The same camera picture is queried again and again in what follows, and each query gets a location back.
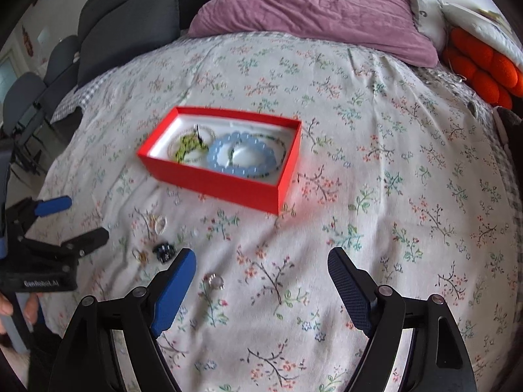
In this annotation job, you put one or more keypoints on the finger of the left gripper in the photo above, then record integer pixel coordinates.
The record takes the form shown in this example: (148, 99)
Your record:
(44, 208)
(87, 242)

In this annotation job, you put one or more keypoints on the floral bed sheet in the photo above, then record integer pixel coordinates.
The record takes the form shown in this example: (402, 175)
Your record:
(399, 166)

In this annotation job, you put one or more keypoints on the dark grey cushion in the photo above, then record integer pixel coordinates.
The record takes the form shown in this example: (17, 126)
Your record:
(113, 32)

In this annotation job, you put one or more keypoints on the dark grey chair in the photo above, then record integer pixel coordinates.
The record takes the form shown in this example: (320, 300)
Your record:
(32, 100)

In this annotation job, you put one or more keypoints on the person's hand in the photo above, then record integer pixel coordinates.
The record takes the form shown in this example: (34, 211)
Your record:
(17, 327)

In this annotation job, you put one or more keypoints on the orange plush toy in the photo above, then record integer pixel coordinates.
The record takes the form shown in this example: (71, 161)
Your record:
(494, 77)

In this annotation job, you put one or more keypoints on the red jewelry box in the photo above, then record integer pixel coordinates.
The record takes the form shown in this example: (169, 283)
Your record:
(242, 157)

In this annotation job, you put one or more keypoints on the white patterned pillow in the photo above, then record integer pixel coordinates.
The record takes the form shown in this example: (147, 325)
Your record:
(430, 21)

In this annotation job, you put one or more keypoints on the purple pillow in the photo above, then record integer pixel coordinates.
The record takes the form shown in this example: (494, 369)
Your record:
(383, 25)

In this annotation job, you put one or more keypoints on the black crystal hair clip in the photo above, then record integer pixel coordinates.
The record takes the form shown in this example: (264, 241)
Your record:
(164, 252)

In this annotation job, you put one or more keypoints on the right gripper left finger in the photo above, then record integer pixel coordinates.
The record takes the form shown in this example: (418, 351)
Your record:
(87, 358)

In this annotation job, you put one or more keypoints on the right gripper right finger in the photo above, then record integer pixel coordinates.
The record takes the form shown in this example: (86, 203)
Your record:
(437, 359)

